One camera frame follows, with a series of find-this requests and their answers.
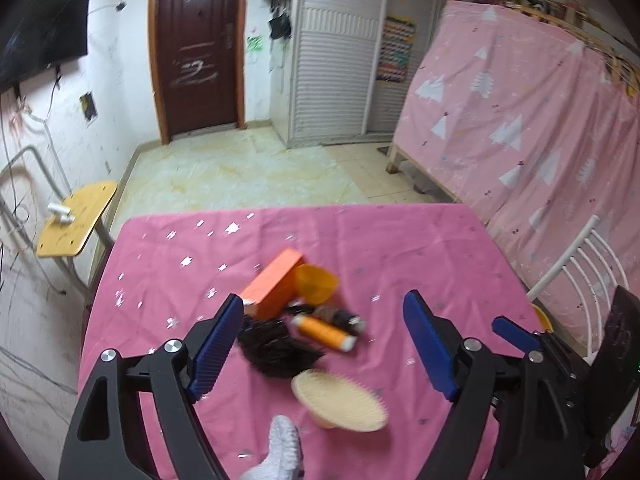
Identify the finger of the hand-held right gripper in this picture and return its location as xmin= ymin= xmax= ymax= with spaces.
xmin=492 ymin=316 xmax=561 ymax=354

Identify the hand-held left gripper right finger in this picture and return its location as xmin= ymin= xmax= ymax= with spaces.
xmin=404 ymin=290 xmax=586 ymax=480

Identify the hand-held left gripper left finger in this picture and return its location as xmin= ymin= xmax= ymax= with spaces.
xmin=59 ymin=294 xmax=245 ymax=480

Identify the dark hair clump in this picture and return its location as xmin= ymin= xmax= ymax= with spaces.
xmin=236 ymin=300 xmax=326 ymax=378

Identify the black thread spool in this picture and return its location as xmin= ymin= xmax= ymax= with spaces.
xmin=332 ymin=310 xmax=365 ymax=337

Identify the orange box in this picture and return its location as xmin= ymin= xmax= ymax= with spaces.
xmin=240 ymin=248 xmax=305 ymax=321

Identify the beige round brush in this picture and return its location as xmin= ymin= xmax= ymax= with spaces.
xmin=291 ymin=369 xmax=390 ymax=432

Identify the orange thread spool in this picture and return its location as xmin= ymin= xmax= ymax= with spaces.
xmin=291 ymin=312 xmax=357 ymax=353

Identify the orange plastic bowl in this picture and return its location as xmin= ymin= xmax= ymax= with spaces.
xmin=292 ymin=262 xmax=340 ymax=306

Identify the yellow plastic chair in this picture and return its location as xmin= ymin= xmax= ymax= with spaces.
xmin=532 ymin=302 xmax=555 ymax=333

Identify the white metal chair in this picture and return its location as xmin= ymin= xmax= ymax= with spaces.
xmin=526 ymin=215 xmax=631 ymax=361

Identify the pink star print tablecloth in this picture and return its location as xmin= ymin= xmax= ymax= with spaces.
xmin=77 ymin=204 xmax=551 ymax=480

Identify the white knitted cloth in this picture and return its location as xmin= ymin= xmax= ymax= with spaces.
xmin=240 ymin=415 xmax=306 ymax=480

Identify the pink tree print curtain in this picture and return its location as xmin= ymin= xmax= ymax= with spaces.
xmin=392 ymin=0 xmax=640 ymax=346

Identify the white tube on side table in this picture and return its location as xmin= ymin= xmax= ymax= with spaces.
xmin=47 ymin=201 xmax=76 ymax=226

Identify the white louvered wardrobe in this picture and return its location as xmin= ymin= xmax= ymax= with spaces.
xmin=270 ymin=0 xmax=446 ymax=148

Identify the dark brown door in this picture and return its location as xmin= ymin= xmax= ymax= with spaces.
xmin=147 ymin=0 xmax=251 ymax=145

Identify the small black hanging bag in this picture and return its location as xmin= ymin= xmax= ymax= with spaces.
xmin=268 ymin=10 xmax=292 ymax=40

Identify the grey metal tube frame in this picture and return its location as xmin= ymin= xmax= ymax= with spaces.
xmin=0 ymin=145 xmax=71 ymax=201

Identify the bundle of wall cables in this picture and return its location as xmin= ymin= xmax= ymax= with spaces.
xmin=0 ymin=75 xmax=71 ymax=411

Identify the colourful grid wall poster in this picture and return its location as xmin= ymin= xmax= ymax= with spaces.
xmin=377 ymin=15 xmax=417 ymax=83

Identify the black wall television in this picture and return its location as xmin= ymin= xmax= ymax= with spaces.
xmin=0 ymin=0 xmax=92 ymax=93

